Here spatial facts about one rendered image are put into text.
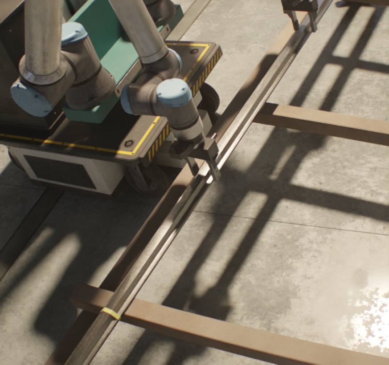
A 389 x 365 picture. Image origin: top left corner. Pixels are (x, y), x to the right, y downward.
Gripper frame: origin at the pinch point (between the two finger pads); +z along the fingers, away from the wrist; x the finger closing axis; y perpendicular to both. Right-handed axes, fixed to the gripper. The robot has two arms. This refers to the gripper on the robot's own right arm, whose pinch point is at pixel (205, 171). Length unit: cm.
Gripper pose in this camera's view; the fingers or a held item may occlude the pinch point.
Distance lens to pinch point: 194.2
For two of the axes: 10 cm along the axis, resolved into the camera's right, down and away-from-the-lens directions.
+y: 4.9, -7.0, 5.2
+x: -8.3, -1.8, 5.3
